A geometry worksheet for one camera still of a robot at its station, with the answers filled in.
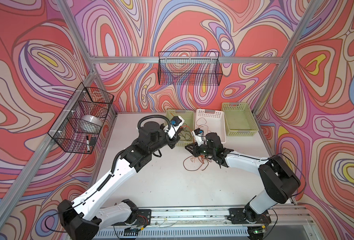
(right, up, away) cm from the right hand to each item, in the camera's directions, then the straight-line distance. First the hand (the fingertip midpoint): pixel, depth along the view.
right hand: (187, 149), depth 87 cm
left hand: (-4, +14, -20) cm, 25 cm away
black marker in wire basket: (-50, +5, -15) cm, 52 cm away
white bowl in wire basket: (-47, +15, -16) cm, 52 cm away
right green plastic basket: (+43, +18, +29) cm, 55 cm away
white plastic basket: (+20, +18, +28) cm, 39 cm away
